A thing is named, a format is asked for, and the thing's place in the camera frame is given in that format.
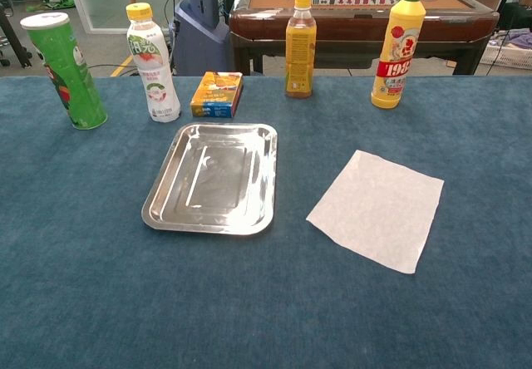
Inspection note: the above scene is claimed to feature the silver metal tray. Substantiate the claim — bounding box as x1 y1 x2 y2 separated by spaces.
141 121 278 237

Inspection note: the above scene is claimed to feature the orange snack box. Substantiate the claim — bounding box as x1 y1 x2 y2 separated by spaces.
190 71 244 120

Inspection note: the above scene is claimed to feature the tea bottle yellow label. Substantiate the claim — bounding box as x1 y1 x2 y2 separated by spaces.
284 0 318 100

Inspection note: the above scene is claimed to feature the blue grey machine base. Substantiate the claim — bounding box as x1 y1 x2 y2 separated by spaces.
170 0 234 77

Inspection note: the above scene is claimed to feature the white drink bottle yellow cap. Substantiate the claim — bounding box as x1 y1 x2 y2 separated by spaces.
126 2 182 123

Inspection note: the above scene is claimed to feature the yellow detergent bottle green cap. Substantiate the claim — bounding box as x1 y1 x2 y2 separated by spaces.
370 0 426 110

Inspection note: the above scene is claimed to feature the brown mahjong table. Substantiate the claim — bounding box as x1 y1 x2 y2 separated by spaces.
228 0 500 76

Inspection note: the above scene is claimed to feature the blue felt table cloth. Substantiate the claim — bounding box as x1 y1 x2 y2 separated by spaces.
0 76 532 369

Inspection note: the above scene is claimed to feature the green chips can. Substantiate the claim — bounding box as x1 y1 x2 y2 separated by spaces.
19 12 109 130

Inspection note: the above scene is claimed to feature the white plastic basket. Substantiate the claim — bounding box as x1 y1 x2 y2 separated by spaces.
480 32 532 71

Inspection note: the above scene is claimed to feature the purple cloth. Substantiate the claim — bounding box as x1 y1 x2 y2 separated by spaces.
507 32 532 51

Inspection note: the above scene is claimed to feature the black stand base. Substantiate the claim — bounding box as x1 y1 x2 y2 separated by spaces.
0 2 33 69

